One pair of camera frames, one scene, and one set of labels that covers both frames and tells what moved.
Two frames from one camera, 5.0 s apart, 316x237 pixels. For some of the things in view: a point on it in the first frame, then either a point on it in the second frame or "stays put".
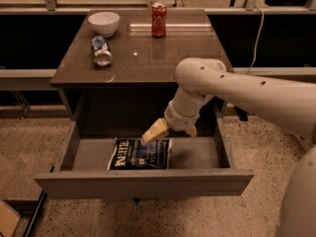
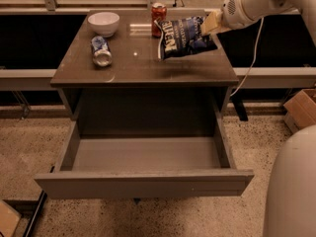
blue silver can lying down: [102, 51] stays put
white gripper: [177, 118] -> [233, 13]
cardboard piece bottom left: [9, 220] stays put
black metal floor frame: [29, 208] stays put
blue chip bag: [130, 153] -> [182, 37]
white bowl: [105, 24] stays put
